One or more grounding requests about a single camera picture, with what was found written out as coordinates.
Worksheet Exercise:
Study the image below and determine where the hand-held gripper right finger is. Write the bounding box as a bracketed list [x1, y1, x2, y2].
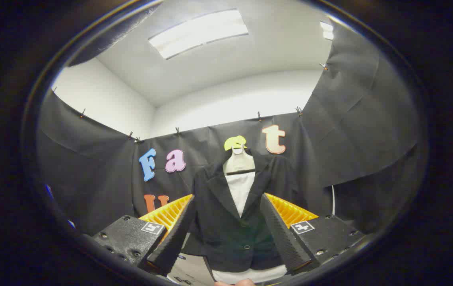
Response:
[259, 193, 366, 276]

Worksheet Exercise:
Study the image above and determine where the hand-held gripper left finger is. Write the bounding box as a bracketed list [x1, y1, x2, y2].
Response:
[91, 194, 196, 277]

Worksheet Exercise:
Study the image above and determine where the black suit jacket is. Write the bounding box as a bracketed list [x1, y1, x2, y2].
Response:
[182, 149, 302, 273]

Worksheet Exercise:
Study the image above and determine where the white shirt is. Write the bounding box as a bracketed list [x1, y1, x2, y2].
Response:
[211, 172, 288, 285]

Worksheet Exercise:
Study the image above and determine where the cream plastic hanger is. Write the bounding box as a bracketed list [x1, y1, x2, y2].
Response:
[223, 145, 256, 176]

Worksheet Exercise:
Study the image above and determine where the black backdrop cloth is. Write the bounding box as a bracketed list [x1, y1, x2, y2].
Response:
[36, 5, 426, 239]

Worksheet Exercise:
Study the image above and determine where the row of black cloth clips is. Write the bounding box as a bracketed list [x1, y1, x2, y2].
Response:
[51, 63, 328, 144]

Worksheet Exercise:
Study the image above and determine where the large ceiling light panel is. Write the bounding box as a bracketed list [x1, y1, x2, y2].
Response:
[148, 9, 249, 60]

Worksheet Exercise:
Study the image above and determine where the small ceiling light panel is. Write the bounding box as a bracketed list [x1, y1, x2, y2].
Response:
[320, 21, 335, 41]

